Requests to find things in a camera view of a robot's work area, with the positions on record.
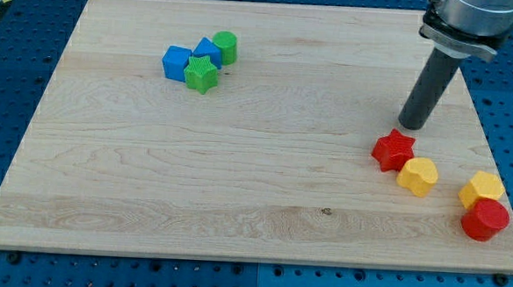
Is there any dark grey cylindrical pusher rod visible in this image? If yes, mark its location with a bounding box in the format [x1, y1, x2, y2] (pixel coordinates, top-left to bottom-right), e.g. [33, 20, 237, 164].
[398, 48, 461, 130]

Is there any red star block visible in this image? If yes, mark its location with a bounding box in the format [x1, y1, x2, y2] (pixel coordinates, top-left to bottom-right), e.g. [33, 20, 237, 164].
[371, 129, 415, 172]

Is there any yellow heart block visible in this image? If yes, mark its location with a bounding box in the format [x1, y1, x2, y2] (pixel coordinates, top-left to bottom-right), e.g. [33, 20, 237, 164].
[396, 157, 439, 197]

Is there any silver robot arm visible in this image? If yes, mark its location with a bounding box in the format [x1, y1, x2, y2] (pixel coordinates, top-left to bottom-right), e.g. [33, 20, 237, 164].
[399, 0, 513, 130]

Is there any yellow hexagon block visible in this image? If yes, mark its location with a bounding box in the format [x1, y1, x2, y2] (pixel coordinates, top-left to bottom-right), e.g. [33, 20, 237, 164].
[458, 171, 505, 209]

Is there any green star block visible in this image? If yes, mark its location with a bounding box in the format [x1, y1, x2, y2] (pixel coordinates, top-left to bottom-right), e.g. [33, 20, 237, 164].
[184, 55, 218, 95]

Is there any red cylinder block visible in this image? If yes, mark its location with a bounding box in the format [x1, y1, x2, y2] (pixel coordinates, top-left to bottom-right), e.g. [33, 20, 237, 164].
[460, 198, 510, 241]

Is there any green cylinder block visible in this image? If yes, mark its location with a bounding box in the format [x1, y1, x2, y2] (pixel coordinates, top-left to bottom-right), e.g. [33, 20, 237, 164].
[213, 31, 238, 66]

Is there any blue triangular block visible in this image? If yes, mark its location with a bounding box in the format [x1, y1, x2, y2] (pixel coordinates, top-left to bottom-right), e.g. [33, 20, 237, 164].
[192, 37, 222, 69]

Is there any blue cube block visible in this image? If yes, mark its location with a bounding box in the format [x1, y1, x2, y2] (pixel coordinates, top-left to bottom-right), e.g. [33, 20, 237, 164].
[163, 45, 192, 82]

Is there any light wooden board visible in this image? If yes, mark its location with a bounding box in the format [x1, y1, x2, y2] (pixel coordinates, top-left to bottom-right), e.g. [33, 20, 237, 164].
[0, 0, 513, 274]

